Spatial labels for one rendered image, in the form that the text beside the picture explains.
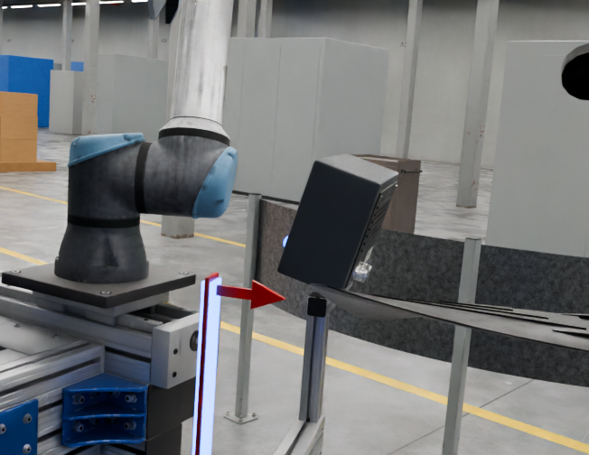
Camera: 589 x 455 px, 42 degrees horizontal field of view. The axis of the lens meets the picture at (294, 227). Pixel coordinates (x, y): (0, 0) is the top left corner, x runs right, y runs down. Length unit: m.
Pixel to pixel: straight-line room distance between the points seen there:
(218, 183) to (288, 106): 9.53
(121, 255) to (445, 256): 1.47
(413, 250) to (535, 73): 4.76
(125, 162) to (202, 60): 0.21
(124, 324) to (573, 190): 6.03
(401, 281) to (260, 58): 8.72
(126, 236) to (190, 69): 0.29
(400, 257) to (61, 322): 1.51
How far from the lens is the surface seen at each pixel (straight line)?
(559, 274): 2.49
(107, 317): 1.24
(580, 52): 0.16
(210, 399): 0.66
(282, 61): 10.86
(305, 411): 1.21
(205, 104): 1.26
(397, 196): 7.49
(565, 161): 7.04
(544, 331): 0.56
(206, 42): 1.29
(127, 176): 1.23
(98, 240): 1.25
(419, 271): 2.57
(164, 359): 1.18
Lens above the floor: 1.33
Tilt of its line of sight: 9 degrees down
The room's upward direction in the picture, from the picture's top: 4 degrees clockwise
